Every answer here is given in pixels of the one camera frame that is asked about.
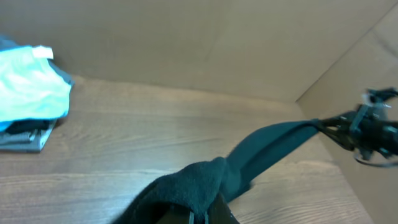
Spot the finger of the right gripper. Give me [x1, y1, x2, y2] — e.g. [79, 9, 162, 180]
[313, 112, 356, 128]
[317, 126, 355, 151]

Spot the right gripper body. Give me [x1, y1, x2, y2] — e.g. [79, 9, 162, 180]
[349, 88, 397, 161]

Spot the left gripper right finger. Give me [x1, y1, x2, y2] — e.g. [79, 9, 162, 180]
[205, 193, 239, 224]

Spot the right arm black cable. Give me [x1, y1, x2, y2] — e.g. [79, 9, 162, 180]
[353, 152, 398, 168]

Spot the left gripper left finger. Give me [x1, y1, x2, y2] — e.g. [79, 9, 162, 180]
[156, 204, 195, 224]

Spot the folded light blue t-shirt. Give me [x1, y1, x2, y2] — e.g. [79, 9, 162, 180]
[1, 45, 72, 131]

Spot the black t-shirt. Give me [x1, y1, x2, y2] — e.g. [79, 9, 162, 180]
[114, 120, 318, 223]

